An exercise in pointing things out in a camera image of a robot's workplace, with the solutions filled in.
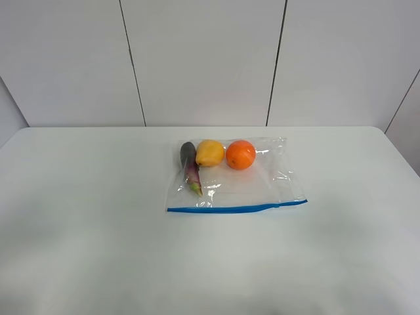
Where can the purple eggplant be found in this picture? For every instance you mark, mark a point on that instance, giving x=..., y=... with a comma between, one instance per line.
x=190, y=167

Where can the clear zip bag blue seal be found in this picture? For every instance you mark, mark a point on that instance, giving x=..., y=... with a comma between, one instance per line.
x=268, y=183

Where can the orange fruit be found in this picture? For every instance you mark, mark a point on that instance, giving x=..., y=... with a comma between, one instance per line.
x=240, y=155

